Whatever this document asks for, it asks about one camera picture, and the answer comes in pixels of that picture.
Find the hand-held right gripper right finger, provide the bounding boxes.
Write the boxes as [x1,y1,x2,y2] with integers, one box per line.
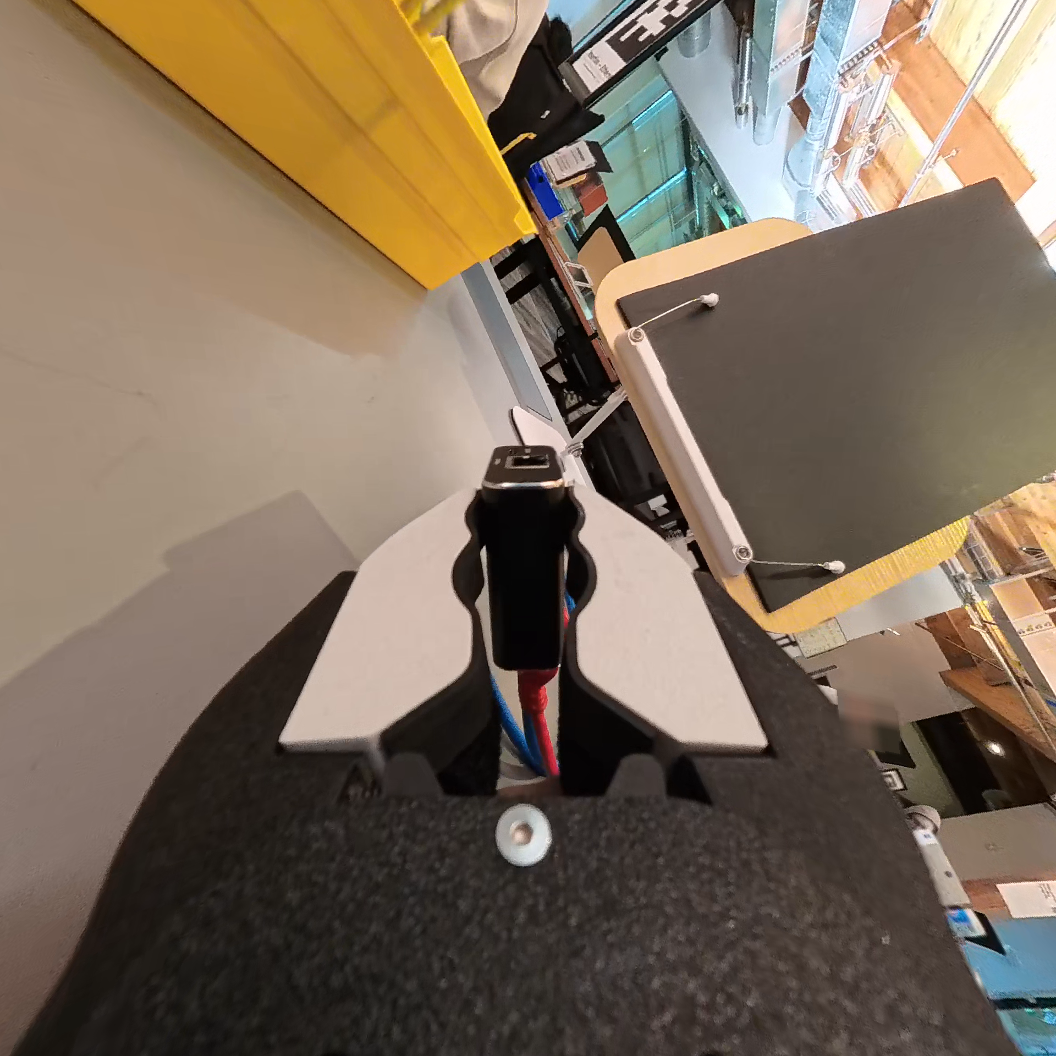
[559,485,771,798]

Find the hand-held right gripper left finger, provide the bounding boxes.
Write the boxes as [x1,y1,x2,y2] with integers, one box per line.
[279,487,498,797]

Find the red ethernet cable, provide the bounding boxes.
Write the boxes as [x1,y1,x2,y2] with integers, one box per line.
[515,668,562,777]

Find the blue ethernet cable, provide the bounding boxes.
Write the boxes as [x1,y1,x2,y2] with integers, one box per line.
[491,594,579,777]

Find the black ethernet splitter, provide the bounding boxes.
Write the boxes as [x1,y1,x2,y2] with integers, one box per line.
[477,445,570,669]

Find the yellow plastic bin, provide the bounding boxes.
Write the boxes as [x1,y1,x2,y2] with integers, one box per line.
[74,0,537,290]

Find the white mounting bar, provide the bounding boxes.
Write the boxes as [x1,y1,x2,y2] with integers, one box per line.
[619,326,754,579]

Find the black and white marker board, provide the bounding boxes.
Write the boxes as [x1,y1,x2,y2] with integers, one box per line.
[561,0,727,100]

